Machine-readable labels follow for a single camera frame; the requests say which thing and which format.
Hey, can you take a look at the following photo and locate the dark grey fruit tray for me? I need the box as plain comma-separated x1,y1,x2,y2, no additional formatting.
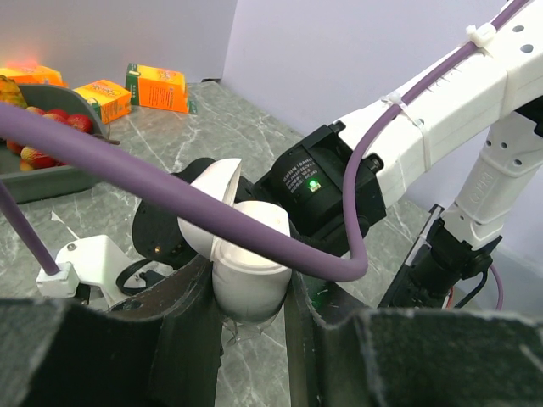
1,84,109,204

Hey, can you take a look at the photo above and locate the orange box back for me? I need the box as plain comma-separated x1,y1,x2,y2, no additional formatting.
1,65,67,87

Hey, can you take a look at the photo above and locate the orange box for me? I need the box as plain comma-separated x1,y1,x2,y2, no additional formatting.
1,65,67,87
74,80,132,125
125,63,198,114

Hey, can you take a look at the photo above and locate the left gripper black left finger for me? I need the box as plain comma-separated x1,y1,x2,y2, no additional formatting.
1,257,221,406

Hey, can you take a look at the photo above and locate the orange box right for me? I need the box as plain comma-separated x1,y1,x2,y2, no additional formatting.
125,63,198,114

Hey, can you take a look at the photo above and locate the orange box middle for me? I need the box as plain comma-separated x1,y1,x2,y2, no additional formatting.
74,80,132,125

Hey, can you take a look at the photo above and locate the orange spiky fruit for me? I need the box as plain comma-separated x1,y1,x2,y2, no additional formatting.
0,75,28,109

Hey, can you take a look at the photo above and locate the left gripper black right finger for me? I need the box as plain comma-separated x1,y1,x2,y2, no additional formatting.
284,273,542,406

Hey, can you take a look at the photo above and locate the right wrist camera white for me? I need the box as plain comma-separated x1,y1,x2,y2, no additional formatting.
36,235,132,310

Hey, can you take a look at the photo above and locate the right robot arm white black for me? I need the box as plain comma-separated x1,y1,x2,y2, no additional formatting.
132,1,542,317

